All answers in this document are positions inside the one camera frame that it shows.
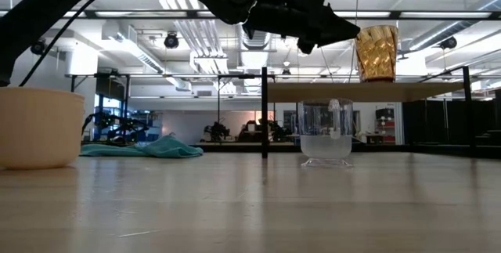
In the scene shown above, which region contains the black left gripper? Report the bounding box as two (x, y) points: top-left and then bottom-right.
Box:
(242, 0), (362, 56)

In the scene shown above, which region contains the amber textured glass cup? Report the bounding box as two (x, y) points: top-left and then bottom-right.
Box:
(354, 24), (399, 84)

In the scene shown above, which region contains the clear glass mug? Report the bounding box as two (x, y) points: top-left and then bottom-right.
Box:
(297, 98), (355, 169)

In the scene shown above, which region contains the peach ceramic mug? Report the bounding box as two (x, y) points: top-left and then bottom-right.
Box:
(0, 86), (86, 170)

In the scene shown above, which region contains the black shelf leg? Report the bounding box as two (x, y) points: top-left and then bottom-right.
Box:
(463, 66), (477, 156)
(261, 67), (270, 159)

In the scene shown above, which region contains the wooden shelf board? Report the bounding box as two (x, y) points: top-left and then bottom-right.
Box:
(267, 81), (465, 103)

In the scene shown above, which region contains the red storage cabinet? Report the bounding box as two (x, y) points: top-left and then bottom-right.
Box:
(375, 107), (397, 145)

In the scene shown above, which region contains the black round spotlight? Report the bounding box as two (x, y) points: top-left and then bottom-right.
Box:
(30, 38), (49, 56)
(164, 32), (180, 50)
(439, 35), (458, 51)

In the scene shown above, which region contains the black room divider panel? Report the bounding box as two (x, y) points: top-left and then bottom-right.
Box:
(402, 99), (501, 146)

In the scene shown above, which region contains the teal cloth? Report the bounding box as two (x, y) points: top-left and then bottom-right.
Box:
(80, 134), (204, 159)

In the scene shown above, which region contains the black overhead frame bar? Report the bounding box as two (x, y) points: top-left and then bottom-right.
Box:
(0, 9), (501, 20)

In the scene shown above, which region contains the black table edge rail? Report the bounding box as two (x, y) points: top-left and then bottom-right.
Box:
(203, 142), (501, 157)

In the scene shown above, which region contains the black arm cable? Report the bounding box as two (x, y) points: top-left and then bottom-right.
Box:
(18, 0), (99, 89)

